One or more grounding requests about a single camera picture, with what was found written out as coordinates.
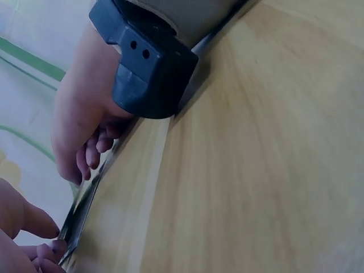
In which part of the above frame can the person's left hand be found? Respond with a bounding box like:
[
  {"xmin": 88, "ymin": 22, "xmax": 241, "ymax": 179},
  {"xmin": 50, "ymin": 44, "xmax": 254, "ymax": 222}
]
[{"xmin": 0, "ymin": 177, "xmax": 71, "ymax": 273}]

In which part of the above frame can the person's right hand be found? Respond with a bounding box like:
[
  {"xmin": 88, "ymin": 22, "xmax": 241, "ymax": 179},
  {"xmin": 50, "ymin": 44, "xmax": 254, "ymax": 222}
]
[{"xmin": 50, "ymin": 24, "xmax": 137, "ymax": 187}]

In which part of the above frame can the person's right forearm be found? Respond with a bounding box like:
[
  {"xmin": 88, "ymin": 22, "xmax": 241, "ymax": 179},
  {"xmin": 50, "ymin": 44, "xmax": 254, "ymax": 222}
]
[{"xmin": 115, "ymin": 0, "xmax": 248, "ymax": 39}]

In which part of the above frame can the black wrist band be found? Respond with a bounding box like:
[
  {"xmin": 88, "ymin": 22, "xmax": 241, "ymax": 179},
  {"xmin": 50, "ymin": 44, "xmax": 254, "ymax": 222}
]
[{"xmin": 88, "ymin": 0, "xmax": 200, "ymax": 120}]

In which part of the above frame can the thin shiny dark sheet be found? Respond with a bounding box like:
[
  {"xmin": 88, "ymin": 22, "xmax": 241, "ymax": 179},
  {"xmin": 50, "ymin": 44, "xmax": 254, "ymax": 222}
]
[{"xmin": 58, "ymin": 118, "xmax": 142, "ymax": 268}]

